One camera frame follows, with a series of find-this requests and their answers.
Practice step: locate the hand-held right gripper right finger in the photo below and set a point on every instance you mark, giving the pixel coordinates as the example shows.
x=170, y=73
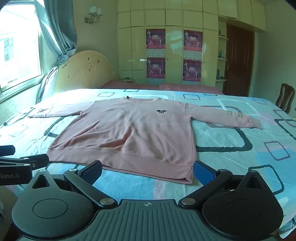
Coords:
x=204, y=173

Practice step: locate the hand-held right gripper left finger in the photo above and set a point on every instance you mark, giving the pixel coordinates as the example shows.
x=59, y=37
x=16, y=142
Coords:
x=92, y=173

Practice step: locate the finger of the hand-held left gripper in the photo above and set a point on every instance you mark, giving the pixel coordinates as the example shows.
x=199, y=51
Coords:
x=7, y=150
x=37, y=160

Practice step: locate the pink sweatshirt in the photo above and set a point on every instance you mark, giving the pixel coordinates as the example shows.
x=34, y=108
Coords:
x=138, y=132

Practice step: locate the blue patterned bedsheet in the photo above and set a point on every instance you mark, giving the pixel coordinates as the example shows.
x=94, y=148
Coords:
x=231, y=148

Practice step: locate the pink striped bed cover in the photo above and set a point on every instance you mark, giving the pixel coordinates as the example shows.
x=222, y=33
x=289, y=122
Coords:
x=175, y=87

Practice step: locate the stack of papers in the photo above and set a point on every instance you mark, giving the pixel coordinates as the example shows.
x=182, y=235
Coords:
x=126, y=79

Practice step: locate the cream wooden headboard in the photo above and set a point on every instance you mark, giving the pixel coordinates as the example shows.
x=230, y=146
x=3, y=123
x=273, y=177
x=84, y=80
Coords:
x=90, y=69

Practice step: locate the window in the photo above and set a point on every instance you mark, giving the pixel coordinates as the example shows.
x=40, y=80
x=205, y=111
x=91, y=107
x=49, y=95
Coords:
x=18, y=46

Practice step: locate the brown wooden chair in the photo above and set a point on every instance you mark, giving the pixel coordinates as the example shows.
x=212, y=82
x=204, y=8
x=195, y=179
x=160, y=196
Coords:
x=285, y=97

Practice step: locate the cream corner shelf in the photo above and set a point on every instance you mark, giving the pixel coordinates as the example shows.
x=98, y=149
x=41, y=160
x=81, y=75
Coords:
x=222, y=59

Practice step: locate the brown wooden door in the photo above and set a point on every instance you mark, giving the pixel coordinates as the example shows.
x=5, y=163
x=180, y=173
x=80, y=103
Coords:
x=239, y=62

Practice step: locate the blue curtain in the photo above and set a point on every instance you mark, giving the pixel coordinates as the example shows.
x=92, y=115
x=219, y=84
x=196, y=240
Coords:
x=60, y=30

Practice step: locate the cream wardrobe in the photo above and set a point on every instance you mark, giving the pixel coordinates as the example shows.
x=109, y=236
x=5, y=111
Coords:
x=175, y=18

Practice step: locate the wall lamp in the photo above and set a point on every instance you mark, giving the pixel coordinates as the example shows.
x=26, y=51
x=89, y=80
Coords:
x=93, y=15

